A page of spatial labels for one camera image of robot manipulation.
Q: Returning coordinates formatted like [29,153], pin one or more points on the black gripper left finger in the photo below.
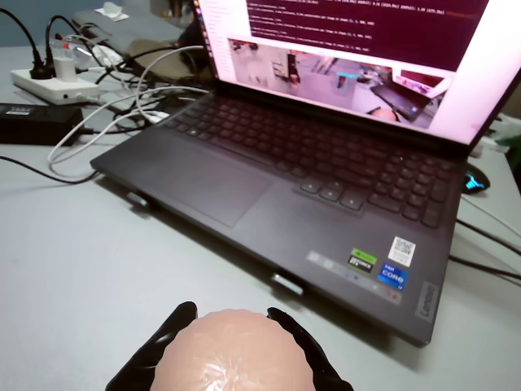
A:
[163,350]

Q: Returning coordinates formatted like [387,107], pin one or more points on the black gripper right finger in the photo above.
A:
[309,350]

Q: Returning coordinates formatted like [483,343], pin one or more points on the pink lotion bottle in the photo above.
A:
[232,354]

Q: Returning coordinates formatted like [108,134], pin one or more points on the silver laptop stand foot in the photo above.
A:
[288,285]
[137,199]

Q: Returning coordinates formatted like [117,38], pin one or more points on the grey laptop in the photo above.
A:
[244,175]

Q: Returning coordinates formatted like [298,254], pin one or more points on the black computer mouse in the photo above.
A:
[476,181]

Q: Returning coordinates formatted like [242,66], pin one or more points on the black power adapter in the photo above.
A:
[36,122]

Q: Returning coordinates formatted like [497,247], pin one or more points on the white power strip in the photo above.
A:
[53,87]

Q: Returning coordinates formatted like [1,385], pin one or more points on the green object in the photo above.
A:
[509,143]

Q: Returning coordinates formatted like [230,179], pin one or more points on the white USB charger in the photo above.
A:
[65,67]

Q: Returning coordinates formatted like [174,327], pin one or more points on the white crumpled tissue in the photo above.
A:
[112,10]

